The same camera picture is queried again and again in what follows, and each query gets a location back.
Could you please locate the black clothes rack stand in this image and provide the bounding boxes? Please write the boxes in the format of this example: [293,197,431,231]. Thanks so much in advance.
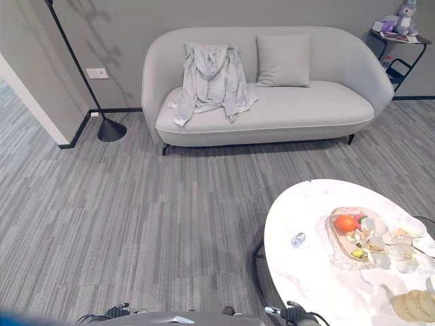
[43,0,128,143]

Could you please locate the dark printed card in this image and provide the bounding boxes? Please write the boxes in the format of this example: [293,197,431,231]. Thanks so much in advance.
[380,31,421,44]

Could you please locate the clear glass fruit tray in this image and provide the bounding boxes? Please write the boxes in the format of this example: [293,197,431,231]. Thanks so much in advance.
[325,206,389,272]

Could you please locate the purple plush rabbit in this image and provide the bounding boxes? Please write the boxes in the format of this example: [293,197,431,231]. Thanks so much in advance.
[394,0,419,37]

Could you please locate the white marble oval table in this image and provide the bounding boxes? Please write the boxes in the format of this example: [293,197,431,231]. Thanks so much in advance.
[252,179,435,326]

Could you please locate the blurry blue object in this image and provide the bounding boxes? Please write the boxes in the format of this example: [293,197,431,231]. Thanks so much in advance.
[0,306,39,326]

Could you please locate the grey square cushion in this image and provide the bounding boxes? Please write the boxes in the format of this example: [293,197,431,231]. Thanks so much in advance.
[255,33,312,88]

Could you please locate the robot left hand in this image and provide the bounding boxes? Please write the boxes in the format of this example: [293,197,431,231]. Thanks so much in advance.
[104,302,147,319]

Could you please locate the black metal side table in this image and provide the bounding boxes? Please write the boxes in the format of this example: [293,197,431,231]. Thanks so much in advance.
[369,28,432,93]

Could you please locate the white wall switch plate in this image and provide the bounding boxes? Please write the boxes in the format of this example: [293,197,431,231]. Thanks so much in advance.
[85,68,109,80]

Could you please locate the light grey fabric sofa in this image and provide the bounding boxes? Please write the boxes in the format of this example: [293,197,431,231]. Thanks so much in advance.
[141,26,395,156]

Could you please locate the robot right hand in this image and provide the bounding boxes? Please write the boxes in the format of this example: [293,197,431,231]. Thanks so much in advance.
[264,300,319,326]

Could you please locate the white orchid flower spray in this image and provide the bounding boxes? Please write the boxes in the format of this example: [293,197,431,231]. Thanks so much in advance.
[347,216,435,274]

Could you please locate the orange fruit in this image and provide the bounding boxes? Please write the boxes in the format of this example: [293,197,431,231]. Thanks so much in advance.
[335,215,357,233]

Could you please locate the purple gift box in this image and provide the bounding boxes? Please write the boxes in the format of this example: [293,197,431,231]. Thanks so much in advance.
[373,18,397,34]

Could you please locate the light grey hooded garment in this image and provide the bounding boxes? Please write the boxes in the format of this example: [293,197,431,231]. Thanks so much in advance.
[168,43,260,127]

